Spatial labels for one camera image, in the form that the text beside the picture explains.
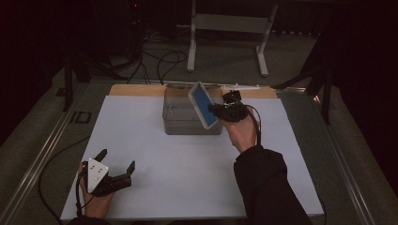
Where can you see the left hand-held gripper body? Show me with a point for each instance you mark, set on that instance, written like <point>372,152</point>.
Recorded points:
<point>104,184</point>

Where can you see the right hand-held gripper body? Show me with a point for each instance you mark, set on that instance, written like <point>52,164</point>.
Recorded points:
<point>233,111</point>

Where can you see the pink phone case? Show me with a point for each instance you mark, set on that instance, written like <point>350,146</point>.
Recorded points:
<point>202,106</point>

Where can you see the transparent grey plastic box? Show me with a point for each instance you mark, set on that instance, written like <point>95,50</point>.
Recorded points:
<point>178,118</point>

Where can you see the person's left hand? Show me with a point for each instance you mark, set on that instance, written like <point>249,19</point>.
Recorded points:
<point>97,206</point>

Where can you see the person's right hand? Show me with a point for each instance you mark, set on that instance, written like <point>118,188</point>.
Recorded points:
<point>242,134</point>

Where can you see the white table mat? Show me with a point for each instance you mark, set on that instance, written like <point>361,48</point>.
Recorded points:
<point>175,175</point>

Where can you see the wooden table board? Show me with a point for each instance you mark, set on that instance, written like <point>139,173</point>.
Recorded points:
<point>134,90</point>

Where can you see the black tripod stand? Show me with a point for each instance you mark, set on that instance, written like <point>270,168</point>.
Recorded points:
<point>325,93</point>
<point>68,84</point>

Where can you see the white metal stand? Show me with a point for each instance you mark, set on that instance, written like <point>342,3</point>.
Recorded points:
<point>230,23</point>

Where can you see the aluminium floor rail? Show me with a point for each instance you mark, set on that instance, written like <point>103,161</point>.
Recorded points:
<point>338,156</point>
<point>40,159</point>

